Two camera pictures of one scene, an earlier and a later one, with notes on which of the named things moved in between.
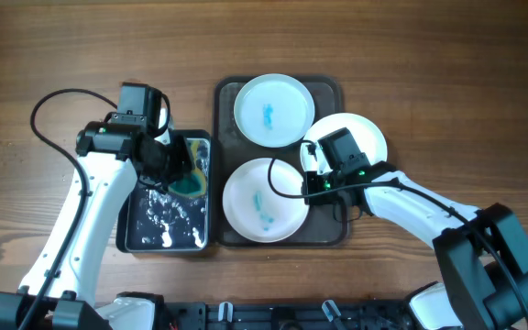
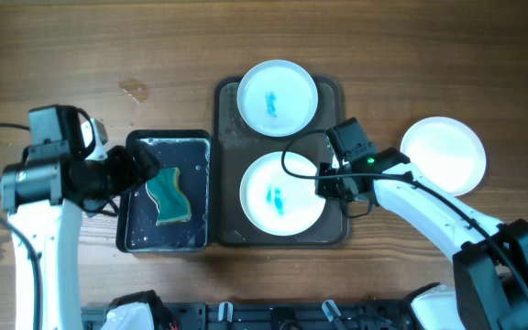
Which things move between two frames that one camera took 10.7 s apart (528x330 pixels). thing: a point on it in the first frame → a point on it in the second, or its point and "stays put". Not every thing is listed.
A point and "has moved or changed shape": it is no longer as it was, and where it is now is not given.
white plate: (257, 212) has moved or changed shape
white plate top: (274, 110) has moved or changed shape
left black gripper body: (173, 161) → (116, 175)
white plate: (368, 137) → (448, 153)
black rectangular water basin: (151, 220) stays put
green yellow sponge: (193, 184) → (171, 202)
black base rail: (357, 315) stays put
